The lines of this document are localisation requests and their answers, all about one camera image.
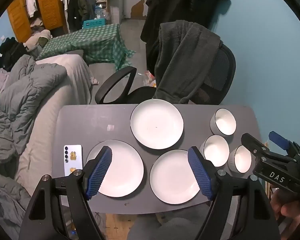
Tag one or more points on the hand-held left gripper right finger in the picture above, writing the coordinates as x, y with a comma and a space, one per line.
198, 172

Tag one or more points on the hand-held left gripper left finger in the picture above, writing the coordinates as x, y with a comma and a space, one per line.
100, 170

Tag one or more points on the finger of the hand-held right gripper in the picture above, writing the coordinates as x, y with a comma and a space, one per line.
278, 140
252, 143

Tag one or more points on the white bowl black rim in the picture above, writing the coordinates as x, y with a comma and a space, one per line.
242, 158
225, 122
216, 151

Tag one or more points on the white plate black rim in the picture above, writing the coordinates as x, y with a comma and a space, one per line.
125, 170
156, 123
172, 177

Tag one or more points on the person's right hand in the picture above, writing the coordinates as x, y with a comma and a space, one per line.
287, 210

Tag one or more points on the white smartphone with yellow stickers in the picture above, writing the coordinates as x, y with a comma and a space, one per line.
73, 161

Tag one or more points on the person's grey trousers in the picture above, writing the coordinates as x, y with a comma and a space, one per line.
165, 230

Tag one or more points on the black office chair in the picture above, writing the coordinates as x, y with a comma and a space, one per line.
116, 85

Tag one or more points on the pink sock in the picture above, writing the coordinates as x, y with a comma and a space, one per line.
95, 81

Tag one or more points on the dark grey blanket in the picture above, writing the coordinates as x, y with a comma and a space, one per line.
5, 200

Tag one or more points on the snack bags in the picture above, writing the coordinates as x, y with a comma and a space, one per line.
150, 78

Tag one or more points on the grey duvet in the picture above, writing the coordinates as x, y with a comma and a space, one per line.
22, 97

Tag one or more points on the dark grey fleece jacket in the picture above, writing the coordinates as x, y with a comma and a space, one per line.
185, 60

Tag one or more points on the green checkered tablecloth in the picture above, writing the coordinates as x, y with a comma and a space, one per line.
90, 42

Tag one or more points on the pile of beige clothes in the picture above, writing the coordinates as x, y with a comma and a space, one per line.
36, 40

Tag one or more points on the teal plastic crate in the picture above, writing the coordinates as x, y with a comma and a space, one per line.
93, 23

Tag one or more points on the pile of black clothes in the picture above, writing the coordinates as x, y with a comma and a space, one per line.
7, 52

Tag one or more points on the black hanging coat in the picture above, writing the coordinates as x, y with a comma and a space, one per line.
170, 17

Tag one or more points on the rack of dark clothes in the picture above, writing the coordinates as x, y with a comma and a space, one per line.
77, 7

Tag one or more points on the wooden louvred wardrobe door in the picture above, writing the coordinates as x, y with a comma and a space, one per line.
18, 20
51, 2

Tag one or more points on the white hanging shirt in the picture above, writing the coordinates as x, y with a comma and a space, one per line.
31, 2

